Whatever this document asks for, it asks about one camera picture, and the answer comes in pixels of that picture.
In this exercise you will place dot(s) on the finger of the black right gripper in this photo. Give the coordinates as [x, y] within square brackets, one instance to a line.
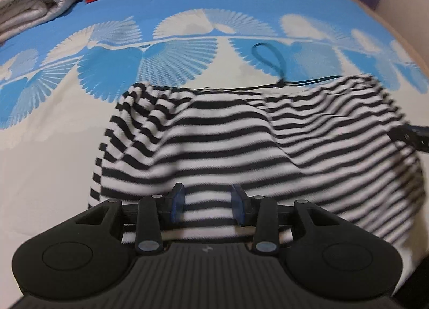
[412, 135]

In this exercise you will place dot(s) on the black white striped hooded garment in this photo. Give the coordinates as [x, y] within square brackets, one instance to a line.
[328, 145]

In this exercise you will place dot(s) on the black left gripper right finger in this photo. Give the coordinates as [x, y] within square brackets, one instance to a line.
[267, 216]

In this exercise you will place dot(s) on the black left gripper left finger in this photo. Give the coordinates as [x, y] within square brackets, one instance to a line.
[150, 214]

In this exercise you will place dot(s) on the blue white patterned bedspread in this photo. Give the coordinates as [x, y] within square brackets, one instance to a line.
[61, 81]

